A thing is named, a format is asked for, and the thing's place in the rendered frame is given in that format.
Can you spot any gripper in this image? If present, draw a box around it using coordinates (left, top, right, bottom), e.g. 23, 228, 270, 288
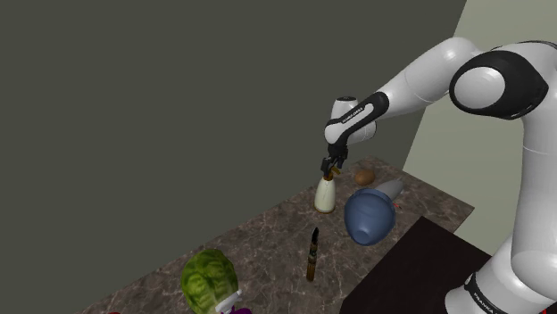
320, 143, 350, 179

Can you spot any white bottle with brown neck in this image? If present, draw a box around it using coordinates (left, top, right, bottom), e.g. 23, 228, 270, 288
313, 172, 337, 215

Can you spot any brown egg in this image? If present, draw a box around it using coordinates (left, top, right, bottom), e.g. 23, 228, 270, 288
354, 169, 376, 186

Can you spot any blue ribbed vase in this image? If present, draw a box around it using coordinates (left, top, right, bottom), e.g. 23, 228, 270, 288
343, 187, 397, 247

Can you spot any grey cone-shaped object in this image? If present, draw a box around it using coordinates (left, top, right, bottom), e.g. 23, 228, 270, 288
374, 178, 405, 203

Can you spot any brown knife with black blade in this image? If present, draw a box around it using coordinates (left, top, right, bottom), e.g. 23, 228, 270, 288
305, 226, 320, 283

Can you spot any green lettuce head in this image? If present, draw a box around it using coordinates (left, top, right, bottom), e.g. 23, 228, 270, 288
179, 248, 240, 314

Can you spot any white and purple object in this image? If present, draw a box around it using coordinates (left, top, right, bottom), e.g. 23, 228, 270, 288
214, 289, 253, 314

